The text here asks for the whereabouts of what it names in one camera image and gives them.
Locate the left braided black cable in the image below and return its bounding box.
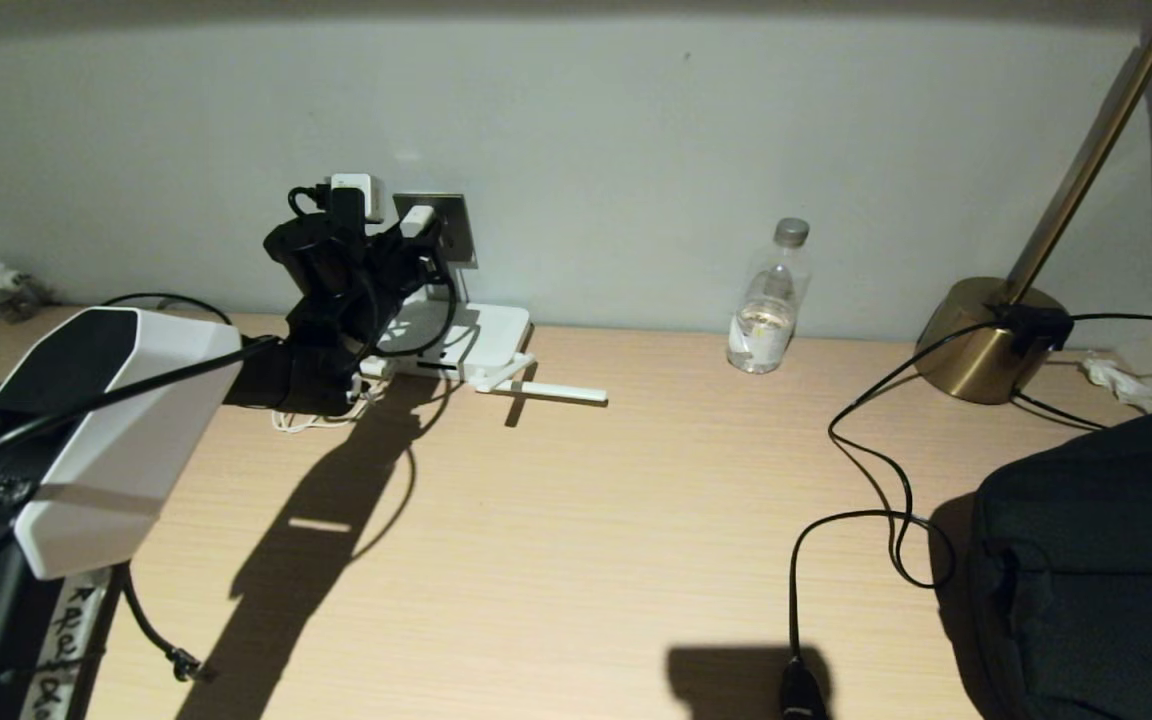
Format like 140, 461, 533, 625
376, 265, 459, 359

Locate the black fabric backpack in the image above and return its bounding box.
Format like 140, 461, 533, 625
966, 408, 1152, 720

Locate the grey wall socket plate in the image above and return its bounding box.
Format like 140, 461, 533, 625
394, 193, 479, 269

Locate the clear plastic water bottle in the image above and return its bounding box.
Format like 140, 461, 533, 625
726, 218, 814, 375

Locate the brass desk lamp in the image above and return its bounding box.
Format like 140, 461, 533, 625
914, 0, 1152, 406

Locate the white router with antennas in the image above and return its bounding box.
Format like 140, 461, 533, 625
361, 300, 609, 405

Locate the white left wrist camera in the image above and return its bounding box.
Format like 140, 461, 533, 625
331, 173, 385, 224

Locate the black left camera cable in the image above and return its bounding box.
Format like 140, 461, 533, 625
0, 183, 335, 491

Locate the black lamp power cable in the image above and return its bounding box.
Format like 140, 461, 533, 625
786, 303, 1152, 720

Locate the black ethernet cable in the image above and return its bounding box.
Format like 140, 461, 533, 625
0, 292, 234, 685

